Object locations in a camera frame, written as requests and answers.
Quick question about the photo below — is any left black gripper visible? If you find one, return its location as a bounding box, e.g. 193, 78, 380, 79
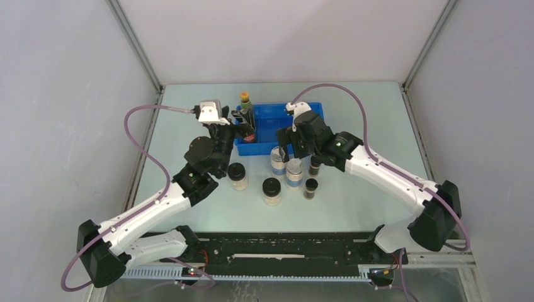
208, 105, 255, 176

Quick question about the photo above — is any red sauce bottle green label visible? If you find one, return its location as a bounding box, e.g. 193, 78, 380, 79
240, 91, 254, 114

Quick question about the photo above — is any silver lid jar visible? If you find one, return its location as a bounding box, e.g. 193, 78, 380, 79
270, 147, 286, 179
285, 159, 304, 190

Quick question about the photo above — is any red sauce bottle yellow cap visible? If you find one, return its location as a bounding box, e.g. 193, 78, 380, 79
243, 133, 256, 143

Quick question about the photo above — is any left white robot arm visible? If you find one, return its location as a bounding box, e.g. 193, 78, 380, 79
61, 101, 240, 291

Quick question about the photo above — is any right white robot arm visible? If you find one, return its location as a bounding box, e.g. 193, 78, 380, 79
276, 111, 462, 263

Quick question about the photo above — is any silver lid jar front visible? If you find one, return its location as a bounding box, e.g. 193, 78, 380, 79
285, 159, 304, 190

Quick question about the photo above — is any blue plastic bin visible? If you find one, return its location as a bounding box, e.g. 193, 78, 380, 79
233, 102, 328, 157

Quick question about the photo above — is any small dark bottle rear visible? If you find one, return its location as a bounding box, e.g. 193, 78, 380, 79
309, 156, 322, 177

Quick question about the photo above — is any small dark bottle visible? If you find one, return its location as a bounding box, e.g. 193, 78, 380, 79
309, 156, 322, 177
304, 178, 319, 199

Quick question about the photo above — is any black lid jar front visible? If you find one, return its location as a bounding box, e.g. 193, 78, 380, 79
262, 177, 281, 206

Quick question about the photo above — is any black lid jar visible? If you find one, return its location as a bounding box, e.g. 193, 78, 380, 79
227, 162, 248, 191
262, 177, 281, 206

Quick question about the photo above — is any small dark bottle front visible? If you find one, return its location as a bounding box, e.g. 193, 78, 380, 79
304, 178, 319, 199

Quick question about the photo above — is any black lid jar left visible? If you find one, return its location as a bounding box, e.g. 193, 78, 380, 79
227, 162, 248, 191

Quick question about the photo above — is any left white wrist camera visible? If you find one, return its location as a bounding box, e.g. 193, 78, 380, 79
193, 99, 230, 125

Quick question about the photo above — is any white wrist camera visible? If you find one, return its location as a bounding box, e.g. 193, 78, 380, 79
193, 99, 230, 125
285, 101, 311, 132

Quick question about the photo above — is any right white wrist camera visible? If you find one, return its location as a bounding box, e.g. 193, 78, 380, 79
285, 101, 311, 132

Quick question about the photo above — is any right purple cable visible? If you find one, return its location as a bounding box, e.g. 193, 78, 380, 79
290, 84, 471, 252

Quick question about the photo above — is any purple cable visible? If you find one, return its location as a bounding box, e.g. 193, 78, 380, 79
60, 104, 197, 292
290, 84, 471, 252

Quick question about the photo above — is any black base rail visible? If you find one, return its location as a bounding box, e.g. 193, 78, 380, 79
179, 232, 408, 276

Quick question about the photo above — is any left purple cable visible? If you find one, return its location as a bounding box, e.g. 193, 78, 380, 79
60, 104, 197, 292

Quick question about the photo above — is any white slotted cable duct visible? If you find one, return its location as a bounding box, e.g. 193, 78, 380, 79
120, 265, 371, 282

